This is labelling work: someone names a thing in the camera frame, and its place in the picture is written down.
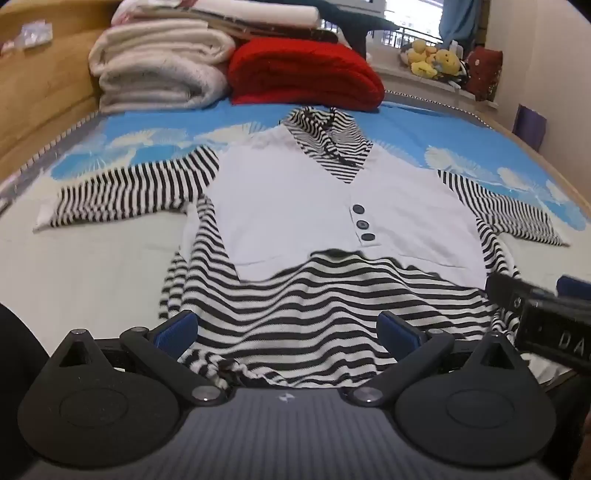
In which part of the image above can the blue curtain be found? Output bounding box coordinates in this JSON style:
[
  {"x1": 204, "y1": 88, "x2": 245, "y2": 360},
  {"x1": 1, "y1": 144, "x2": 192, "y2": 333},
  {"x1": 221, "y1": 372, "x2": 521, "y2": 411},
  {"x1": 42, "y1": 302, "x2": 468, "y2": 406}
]
[{"x1": 438, "y1": 0, "x2": 484, "y2": 47}]

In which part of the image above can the wooden headboard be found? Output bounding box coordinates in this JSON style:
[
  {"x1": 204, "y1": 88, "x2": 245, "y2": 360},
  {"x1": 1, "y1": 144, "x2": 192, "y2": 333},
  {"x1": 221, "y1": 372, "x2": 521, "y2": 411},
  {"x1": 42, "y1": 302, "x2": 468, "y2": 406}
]
[{"x1": 0, "y1": 0, "x2": 122, "y2": 178}]

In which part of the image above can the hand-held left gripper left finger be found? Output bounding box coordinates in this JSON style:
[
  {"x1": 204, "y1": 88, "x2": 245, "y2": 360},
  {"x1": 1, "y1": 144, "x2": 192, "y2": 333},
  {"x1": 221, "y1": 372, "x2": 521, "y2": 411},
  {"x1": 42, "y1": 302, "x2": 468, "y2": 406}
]
[{"x1": 48, "y1": 310, "x2": 229, "y2": 408}]

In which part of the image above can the dark teal cloth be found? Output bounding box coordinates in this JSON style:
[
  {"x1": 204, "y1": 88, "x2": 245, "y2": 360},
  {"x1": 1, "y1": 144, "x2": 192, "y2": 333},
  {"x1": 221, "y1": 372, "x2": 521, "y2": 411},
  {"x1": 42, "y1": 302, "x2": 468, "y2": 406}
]
[{"x1": 314, "y1": 4, "x2": 400, "y2": 62}]

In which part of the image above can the black white striped shirt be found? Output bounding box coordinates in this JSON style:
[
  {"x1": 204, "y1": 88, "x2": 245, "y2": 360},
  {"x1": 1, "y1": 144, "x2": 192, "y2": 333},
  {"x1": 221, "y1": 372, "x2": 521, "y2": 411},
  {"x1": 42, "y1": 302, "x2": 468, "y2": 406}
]
[{"x1": 32, "y1": 105, "x2": 573, "y2": 393}]

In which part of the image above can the white folded blanket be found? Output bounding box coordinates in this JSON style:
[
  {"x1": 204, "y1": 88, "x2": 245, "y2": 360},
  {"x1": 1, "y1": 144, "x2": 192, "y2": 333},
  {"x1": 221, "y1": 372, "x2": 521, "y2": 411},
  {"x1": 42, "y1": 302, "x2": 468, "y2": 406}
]
[{"x1": 89, "y1": 28, "x2": 237, "y2": 114}]

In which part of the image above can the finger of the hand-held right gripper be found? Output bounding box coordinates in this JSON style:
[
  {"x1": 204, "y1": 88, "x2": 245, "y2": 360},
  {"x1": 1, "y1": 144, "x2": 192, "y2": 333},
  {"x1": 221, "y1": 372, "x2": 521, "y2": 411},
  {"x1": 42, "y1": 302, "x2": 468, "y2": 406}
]
[
  {"x1": 555, "y1": 274, "x2": 591, "y2": 301},
  {"x1": 486, "y1": 272, "x2": 528, "y2": 320}
]

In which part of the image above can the window railing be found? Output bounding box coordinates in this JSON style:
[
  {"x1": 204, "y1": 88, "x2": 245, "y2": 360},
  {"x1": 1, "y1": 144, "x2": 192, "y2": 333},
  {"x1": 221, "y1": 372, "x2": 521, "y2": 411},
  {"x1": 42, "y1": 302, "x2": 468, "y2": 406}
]
[{"x1": 382, "y1": 23, "x2": 445, "y2": 49}]

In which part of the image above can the purple box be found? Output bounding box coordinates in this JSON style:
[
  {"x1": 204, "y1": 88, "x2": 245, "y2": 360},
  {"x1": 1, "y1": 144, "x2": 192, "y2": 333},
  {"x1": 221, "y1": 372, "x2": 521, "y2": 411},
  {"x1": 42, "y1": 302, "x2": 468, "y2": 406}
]
[{"x1": 512, "y1": 103, "x2": 548, "y2": 151}]

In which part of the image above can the red folded blanket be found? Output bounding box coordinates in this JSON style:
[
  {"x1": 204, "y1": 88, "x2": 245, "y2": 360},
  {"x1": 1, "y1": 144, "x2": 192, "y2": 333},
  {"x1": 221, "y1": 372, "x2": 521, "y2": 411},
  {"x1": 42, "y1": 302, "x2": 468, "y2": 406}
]
[{"x1": 228, "y1": 38, "x2": 387, "y2": 112}]

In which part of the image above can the blue white printed bedsheet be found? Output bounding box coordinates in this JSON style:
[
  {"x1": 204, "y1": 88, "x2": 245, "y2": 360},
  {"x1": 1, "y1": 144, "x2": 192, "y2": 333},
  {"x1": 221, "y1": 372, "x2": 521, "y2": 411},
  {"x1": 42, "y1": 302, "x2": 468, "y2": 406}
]
[{"x1": 0, "y1": 88, "x2": 591, "y2": 370}]

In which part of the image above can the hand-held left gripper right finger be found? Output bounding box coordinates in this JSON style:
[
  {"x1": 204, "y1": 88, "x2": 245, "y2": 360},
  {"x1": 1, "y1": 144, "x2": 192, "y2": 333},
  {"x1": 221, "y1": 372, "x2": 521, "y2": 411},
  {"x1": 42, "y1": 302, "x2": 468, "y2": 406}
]
[{"x1": 344, "y1": 310, "x2": 540, "y2": 408}]

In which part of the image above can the white pink folded quilt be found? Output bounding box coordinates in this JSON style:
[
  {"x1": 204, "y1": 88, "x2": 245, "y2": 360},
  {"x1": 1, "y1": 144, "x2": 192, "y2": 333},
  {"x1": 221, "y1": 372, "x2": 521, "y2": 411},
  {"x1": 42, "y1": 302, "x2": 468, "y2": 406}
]
[{"x1": 111, "y1": 0, "x2": 324, "y2": 43}]

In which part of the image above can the white wall socket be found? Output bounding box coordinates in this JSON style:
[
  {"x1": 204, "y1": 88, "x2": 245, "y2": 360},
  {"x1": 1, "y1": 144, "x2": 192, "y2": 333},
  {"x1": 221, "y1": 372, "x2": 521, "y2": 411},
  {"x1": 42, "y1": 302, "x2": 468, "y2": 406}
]
[{"x1": 19, "y1": 23, "x2": 54, "y2": 49}]

